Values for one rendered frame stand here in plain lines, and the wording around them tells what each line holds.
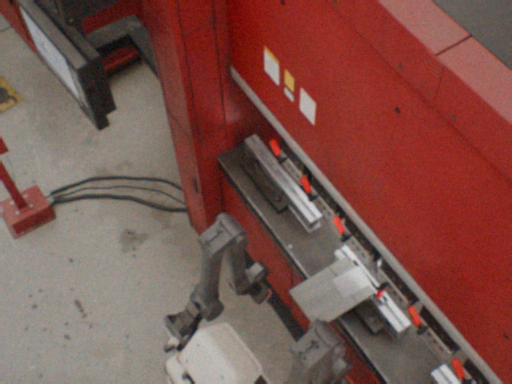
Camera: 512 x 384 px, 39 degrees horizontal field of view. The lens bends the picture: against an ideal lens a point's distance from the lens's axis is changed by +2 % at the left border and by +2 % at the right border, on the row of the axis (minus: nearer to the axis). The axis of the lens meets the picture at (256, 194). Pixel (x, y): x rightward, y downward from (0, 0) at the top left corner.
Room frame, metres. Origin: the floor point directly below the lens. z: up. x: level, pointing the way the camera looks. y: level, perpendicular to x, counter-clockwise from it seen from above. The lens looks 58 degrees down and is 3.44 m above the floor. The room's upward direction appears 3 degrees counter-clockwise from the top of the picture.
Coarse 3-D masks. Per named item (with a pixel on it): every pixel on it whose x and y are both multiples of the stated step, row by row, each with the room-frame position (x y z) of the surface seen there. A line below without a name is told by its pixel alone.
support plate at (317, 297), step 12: (336, 264) 1.19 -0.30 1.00; (348, 264) 1.19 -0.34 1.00; (324, 276) 1.15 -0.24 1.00; (300, 288) 1.10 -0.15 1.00; (312, 288) 1.10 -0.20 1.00; (324, 288) 1.10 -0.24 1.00; (300, 300) 1.05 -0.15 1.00; (312, 300) 1.05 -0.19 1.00; (324, 300) 1.05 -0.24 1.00; (336, 300) 1.05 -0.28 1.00; (348, 300) 1.05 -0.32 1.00; (360, 300) 1.04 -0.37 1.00; (312, 312) 1.00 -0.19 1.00; (324, 312) 1.00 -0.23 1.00; (336, 312) 1.00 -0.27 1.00
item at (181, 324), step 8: (184, 312) 0.93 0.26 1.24; (168, 320) 0.91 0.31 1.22; (176, 320) 0.90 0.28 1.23; (184, 320) 0.90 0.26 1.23; (192, 320) 0.90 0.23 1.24; (200, 320) 0.90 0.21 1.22; (176, 328) 0.88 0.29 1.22; (184, 328) 0.88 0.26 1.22; (192, 328) 0.88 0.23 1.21; (184, 336) 0.86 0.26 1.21
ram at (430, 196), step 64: (256, 0) 1.69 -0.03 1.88; (320, 0) 1.42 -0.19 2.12; (256, 64) 1.70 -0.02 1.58; (320, 64) 1.40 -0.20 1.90; (384, 64) 1.18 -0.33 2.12; (320, 128) 1.38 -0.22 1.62; (384, 128) 1.15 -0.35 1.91; (448, 128) 0.98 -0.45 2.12; (384, 192) 1.10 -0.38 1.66; (448, 192) 0.93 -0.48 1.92; (384, 256) 1.05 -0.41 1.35; (448, 256) 0.87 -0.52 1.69; (448, 320) 0.80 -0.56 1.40
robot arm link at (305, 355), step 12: (324, 324) 0.71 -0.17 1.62; (312, 336) 0.68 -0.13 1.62; (324, 336) 0.68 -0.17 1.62; (336, 336) 0.68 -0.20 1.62; (300, 348) 0.65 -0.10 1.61; (312, 348) 0.65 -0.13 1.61; (324, 348) 0.65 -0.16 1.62; (300, 360) 0.62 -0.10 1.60; (312, 360) 0.62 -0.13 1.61; (300, 372) 0.61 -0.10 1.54; (312, 372) 0.63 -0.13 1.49
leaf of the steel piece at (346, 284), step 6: (342, 276) 1.14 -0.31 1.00; (348, 276) 1.14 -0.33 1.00; (354, 276) 1.14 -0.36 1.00; (336, 282) 1.12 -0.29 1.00; (342, 282) 1.12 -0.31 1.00; (348, 282) 1.12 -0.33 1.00; (354, 282) 1.12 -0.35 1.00; (336, 288) 1.09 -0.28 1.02; (342, 288) 1.09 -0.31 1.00; (348, 288) 1.09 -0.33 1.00; (354, 288) 1.09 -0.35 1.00; (360, 288) 1.09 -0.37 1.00; (342, 294) 1.07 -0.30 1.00; (348, 294) 1.07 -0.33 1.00
